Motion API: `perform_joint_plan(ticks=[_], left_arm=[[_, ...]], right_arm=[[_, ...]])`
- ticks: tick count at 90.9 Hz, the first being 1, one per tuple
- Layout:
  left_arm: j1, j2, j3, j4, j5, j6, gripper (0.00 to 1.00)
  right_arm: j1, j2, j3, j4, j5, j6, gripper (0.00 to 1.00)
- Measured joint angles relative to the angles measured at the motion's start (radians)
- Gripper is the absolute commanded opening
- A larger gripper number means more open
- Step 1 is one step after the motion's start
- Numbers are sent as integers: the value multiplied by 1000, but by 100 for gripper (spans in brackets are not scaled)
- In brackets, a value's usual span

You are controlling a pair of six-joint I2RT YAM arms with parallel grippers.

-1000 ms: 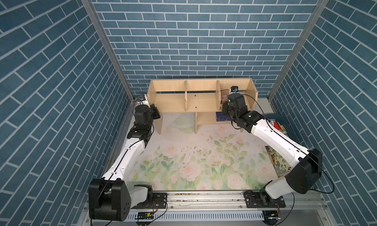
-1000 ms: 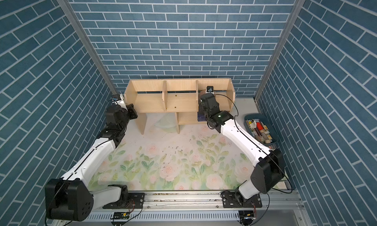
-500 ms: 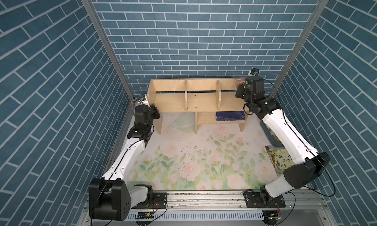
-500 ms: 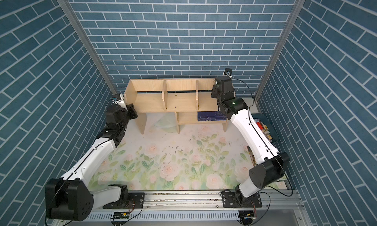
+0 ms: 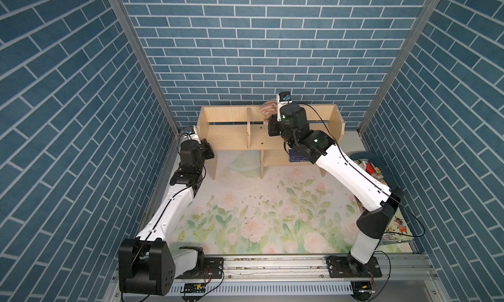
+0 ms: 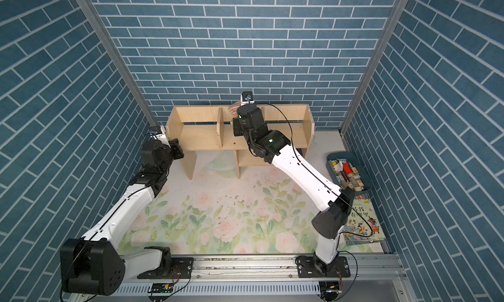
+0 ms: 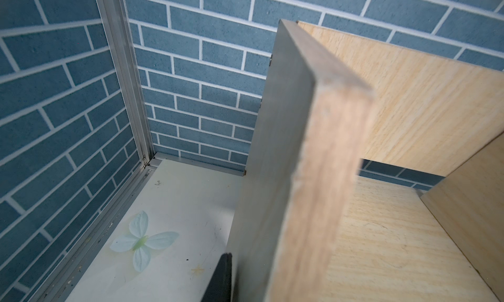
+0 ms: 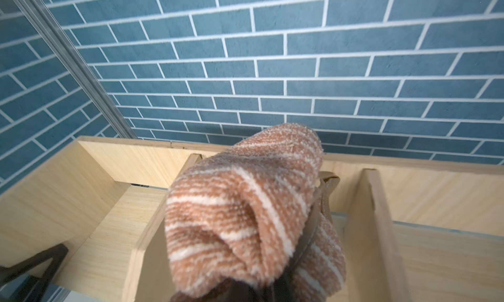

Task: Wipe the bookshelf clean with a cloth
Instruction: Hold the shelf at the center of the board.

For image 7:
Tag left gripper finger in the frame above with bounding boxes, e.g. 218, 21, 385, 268
201, 253, 232, 302

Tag floral table mat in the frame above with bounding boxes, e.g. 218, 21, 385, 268
68, 160, 243, 301

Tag light wooden bookshelf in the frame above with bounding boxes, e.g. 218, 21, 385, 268
227, 20, 503, 301

